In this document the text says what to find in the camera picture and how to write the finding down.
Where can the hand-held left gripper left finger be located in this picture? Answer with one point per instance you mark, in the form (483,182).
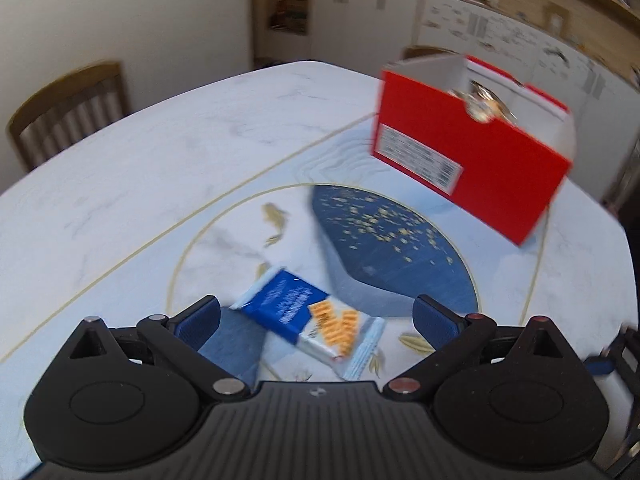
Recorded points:
(197,317)

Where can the white marble desktop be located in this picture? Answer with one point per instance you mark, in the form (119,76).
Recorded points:
(150,170)

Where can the red cardboard box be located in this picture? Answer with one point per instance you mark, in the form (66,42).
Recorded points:
(475,175)

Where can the white wood cabinet unit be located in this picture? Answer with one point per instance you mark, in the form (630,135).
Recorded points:
(450,15)

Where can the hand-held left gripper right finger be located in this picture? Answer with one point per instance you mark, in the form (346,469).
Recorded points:
(435,322)

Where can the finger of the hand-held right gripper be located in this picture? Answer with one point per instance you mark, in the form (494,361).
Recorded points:
(600,365)

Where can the blue cracker packet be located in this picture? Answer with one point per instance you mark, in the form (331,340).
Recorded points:
(285,305)

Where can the dark wooden slatted chair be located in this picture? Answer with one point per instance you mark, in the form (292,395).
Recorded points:
(65,85)

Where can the curved-back wooden chair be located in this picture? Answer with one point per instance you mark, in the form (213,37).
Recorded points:
(425,51)

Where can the gold foil wrapper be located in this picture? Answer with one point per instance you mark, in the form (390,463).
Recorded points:
(480,105)

